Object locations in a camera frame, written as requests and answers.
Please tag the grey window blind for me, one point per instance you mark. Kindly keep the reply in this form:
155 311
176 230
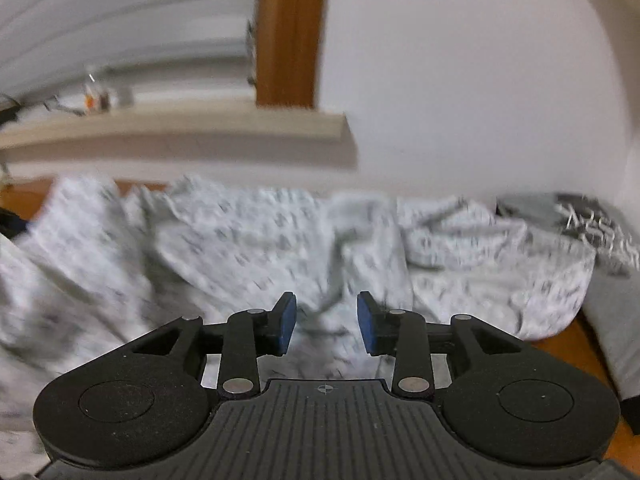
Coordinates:
125 15

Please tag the clear plastic clip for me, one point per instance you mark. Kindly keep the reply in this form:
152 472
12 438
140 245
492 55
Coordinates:
250 50

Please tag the beige window sill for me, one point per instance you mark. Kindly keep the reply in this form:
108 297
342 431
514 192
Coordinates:
175 135

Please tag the white patterned shirt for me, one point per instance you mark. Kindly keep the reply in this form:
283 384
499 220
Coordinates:
225 250

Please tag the glass jar with orange label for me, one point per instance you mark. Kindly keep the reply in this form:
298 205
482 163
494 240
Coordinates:
97 97

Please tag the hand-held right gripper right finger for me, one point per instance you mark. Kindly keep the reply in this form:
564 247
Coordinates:
367 322

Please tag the wooden window frame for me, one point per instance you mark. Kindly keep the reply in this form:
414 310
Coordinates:
292 35

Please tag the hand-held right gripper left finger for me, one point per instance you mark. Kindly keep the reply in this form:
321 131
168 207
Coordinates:
286 322

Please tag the grey printed t-shirt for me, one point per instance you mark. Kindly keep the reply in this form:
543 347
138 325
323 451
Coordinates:
615 310

